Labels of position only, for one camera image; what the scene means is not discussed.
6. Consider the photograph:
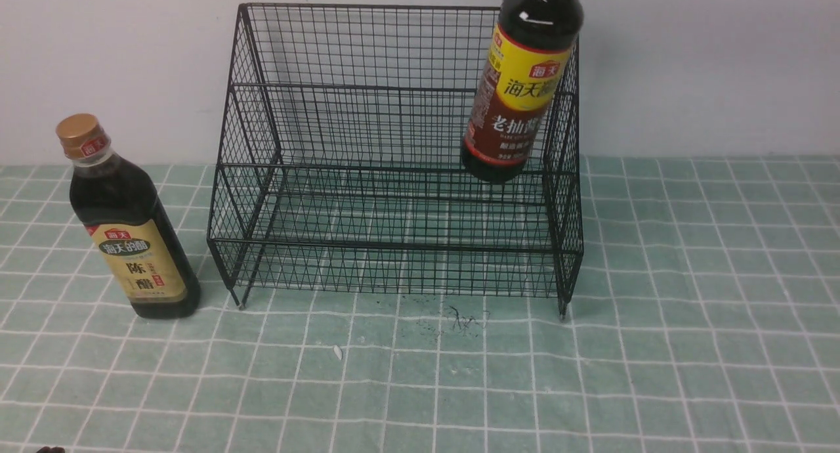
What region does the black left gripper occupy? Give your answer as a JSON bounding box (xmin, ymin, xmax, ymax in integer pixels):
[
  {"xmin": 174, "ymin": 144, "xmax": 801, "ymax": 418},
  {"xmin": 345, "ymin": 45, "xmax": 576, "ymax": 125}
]
[{"xmin": 37, "ymin": 445, "xmax": 66, "ymax": 453}]

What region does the vinegar bottle gold cap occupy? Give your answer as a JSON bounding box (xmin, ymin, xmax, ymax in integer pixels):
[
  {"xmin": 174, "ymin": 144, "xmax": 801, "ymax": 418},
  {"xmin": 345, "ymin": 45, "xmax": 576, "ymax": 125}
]
[{"xmin": 55, "ymin": 113, "xmax": 201, "ymax": 320}]

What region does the dark soy sauce bottle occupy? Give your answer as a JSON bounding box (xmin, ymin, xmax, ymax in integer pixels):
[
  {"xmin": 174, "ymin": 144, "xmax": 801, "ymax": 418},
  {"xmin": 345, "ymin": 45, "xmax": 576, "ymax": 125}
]
[{"xmin": 460, "ymin": 0, "xmax": 584, "ymax": 184}]

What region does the green checkered tablecloth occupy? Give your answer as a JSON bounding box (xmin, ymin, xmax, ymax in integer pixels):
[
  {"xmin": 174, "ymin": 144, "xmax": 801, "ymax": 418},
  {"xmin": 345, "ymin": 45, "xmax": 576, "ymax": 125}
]
[{"xmin": 2, "ymin": 156, "xmax": 838, "ymax": 452}]

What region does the black wire mesh shelf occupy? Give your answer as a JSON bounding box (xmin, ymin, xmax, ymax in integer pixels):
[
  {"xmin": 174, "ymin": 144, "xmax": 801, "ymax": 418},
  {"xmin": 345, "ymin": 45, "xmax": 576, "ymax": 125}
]
[{"xmin": 207, "ymin": 3, "xmax": 584, "ymax": 316}]

